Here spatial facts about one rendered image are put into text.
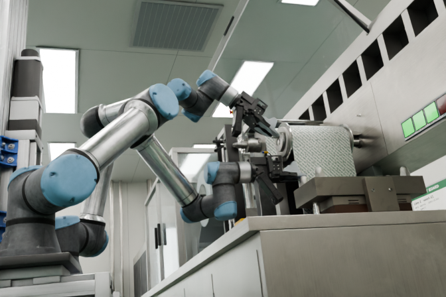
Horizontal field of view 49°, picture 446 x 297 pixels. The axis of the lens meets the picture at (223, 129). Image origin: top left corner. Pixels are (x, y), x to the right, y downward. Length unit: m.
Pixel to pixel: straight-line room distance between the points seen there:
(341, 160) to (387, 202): 0.31
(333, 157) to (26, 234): 1.09
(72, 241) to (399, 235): 1.06
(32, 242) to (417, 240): 1.07
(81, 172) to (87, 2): 2.50
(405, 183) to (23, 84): 1.29
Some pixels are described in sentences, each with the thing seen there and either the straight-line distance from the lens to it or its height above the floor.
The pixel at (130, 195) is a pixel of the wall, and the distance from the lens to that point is 7.38.
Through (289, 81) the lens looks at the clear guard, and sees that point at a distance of 2.49.
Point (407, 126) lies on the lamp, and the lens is 1.75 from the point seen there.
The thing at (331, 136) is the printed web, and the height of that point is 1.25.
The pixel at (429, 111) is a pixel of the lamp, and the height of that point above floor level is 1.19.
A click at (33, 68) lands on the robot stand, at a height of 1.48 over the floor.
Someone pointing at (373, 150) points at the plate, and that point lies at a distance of 1.92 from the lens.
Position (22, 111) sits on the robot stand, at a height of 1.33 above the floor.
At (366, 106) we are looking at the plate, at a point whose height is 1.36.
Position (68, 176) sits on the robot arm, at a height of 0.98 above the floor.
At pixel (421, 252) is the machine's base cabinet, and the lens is 1.60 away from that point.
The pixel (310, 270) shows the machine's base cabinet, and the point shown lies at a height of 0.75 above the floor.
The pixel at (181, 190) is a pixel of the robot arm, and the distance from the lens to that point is 1.64.
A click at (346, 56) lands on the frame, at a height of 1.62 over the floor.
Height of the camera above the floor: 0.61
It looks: 22 degrees up
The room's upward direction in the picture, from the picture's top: 6 degrees counter-clockwise
